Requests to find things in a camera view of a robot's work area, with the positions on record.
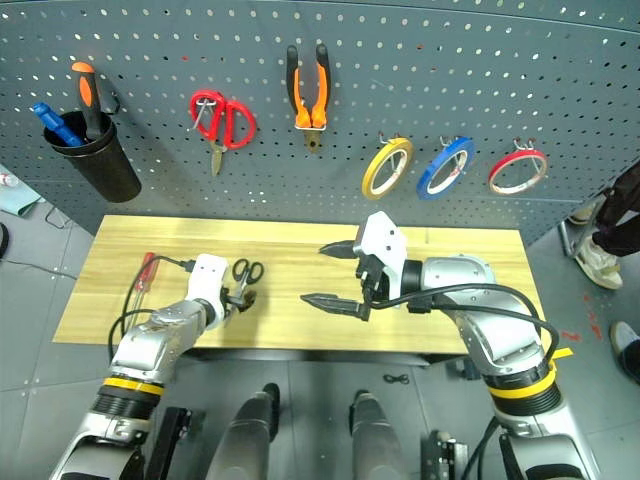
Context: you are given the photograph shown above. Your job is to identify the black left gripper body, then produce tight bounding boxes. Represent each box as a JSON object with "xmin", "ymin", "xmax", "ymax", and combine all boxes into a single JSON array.
[{"xmin": 222, "ymin": 284, "xmax": 241, "ymax": 321}]

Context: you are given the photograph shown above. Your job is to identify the black cup holder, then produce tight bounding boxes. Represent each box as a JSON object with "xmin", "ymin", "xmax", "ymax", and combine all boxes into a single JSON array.
[{"xmin": 42, "ymin": 110, "xmax": 143, "ymax": 204}]

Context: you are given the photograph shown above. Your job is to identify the blue tape roll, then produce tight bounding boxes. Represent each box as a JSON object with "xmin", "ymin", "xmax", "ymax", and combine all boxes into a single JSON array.
[{"xmin": 416, "ymin": 136, "xmax": 476, "ymax": 201}]

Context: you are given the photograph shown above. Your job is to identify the dark rounded shape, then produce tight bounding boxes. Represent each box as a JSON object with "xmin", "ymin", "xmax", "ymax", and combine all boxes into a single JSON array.
[
  {"xmin": 206, "ymin": 382, "xmax": 282, "ymax": 480},
  {"xmin": 347, "ymin": 389, "xmax": 402, "ymax": 480}
]

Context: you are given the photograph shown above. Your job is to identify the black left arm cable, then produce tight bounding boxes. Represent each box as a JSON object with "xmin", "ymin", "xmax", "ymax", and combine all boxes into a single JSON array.
[{"xmin": 107, "ymin": 255, "xmax": 197, "ymax": 364}]

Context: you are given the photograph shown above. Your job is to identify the black handled scissors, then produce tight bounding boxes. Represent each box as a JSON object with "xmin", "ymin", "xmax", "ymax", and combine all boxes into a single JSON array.
[{"xmin": 223, "ymin": 257, "xmax": 265, "ymax": 329}]

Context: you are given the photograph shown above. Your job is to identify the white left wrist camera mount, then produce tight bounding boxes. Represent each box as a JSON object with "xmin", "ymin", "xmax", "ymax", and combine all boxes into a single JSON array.
[{"xmin": 187, "ymin": 253, "xmax": 230, "ymax": 329}]

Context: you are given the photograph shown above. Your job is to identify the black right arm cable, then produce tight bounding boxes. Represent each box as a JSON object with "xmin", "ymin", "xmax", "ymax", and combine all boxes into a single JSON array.
[{"xmin": 364, "ymin": 282, "xmax": 560, "ymax": 374}]

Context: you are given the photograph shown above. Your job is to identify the orange black handled screwdriver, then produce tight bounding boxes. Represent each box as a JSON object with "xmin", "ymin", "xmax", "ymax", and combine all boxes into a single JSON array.
[{"xmin": 71, "ymin": 61, "xmax": 104, "ymax": 143}]

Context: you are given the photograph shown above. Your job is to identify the red tape roll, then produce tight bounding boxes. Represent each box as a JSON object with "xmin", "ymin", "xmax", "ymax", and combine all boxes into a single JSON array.
[{"xmin": 488, "ymin": 148, "xmax": 548, "ymax": 197}]

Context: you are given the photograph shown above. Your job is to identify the silver wire hook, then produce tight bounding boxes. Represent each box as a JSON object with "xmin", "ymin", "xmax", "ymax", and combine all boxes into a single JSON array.
[{"xmin": 192, "ymin": 98, "xmax": 217, "ymax": 131}]

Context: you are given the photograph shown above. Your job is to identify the grey perforated pegboard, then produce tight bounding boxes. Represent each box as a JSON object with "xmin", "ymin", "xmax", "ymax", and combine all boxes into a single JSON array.
[{"xmin": 0, "ymin": 0, "xmax": 640, "ymax": 251}]

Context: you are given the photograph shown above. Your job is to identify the black metal bracket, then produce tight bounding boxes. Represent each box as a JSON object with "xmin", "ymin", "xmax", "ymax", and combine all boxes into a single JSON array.
[{"xmin": 421, "ymin": 429, "xmax": 470, "ymax": 480}]

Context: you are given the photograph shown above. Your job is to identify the yellow tape roll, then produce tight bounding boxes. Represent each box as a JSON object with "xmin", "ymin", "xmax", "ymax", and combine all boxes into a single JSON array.
[{"xmin": 361, "ymin": 137, "xmax": 415, "ymax": 200}]

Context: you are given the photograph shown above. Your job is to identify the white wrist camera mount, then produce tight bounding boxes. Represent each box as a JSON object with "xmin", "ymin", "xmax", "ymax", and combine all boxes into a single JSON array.
[
  {"xmin": 187, "ymin": 253, "xmax": 230, "ymax": 329},
  {"xmin": 353, "ymin": 211, "xmax": 407, "ymax": 297}
]

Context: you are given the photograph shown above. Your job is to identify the black pegboard hook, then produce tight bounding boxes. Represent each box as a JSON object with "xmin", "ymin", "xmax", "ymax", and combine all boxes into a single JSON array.
[{"xmin": 102, "ymin": 79, "xmax": 122, "ymax": 116}]

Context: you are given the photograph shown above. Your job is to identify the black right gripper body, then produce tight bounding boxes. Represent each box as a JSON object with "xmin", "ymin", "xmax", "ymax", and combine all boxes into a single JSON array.
[{"xmin": 355, "ymin": 254, "xmax": 391, "ymax": 322}]

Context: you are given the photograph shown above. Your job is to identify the orange black pliers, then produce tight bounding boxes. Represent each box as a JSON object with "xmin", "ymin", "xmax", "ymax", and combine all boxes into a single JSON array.
[{"xmin": 285, "ymin": 43, "xmax": 331, "ymax": 154}]

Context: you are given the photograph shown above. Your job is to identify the red handled screwdriver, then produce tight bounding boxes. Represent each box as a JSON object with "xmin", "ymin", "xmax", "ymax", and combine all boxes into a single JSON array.
[{"xmin": 122, "ymin": 252, "xmax": 160, "ymax": 334}]

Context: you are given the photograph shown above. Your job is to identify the grey pegboard stand leg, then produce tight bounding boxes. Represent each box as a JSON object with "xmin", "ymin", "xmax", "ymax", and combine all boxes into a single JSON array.
[{"xmin": 556, "ymin": 187, "xmax": 610, "ymax": 257}]

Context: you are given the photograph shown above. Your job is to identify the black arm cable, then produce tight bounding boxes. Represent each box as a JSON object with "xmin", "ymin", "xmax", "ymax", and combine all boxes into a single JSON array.
[
  {"xmin": 107, "ymin": 255, "xmax": 197, "ymax": 364},
  {"xmin": 364, "ymin": 282, "xmax": 560, "ymax": 374}
]

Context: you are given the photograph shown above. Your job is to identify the red handled scissors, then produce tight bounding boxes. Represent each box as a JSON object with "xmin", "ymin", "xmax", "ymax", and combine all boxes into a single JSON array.
[{"xmin": 188, "ymin": 89, "xmax": 258, "ymax": 177}]

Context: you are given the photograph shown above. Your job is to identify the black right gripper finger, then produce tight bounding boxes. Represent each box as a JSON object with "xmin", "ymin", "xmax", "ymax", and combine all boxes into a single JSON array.
[
  {"xmin": 299, "ymin": 292, "xmax": 364, "ymax": 322},
  {"xmin": 318, "ymin": 240, "xmax": 358, "ymax": 260}
]

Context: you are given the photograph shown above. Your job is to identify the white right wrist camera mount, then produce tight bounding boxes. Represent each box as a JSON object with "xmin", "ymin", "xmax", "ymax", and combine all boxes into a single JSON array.
[{"xmin": 353, "ymin": 211, "xmax": 407, "ymax": 297}]

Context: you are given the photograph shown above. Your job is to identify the grey blue shoe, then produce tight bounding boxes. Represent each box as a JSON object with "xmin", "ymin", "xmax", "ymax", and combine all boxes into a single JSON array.
[{"xmin": 609, "ymin": 321, "xmax": 640, "ymax": 386}]

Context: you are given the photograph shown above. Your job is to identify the person in dark trousers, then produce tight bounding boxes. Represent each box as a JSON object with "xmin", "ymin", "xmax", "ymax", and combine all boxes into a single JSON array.
[{"xmin": 568, "ymin": 158, "xmax": 640, "ymax": 291}]

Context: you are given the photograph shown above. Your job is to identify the cyan cloth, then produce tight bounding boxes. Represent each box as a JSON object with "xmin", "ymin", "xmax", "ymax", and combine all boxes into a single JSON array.
[{"xmin": 0, "ymin": 163, "xmax": 44, "ymax": 218}]

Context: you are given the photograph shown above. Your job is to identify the blue handled tool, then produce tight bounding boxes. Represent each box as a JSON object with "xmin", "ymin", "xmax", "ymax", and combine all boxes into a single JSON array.
[{"xmin": 32, "ymin": 102, "xmax": 84, "ymax": 148}]

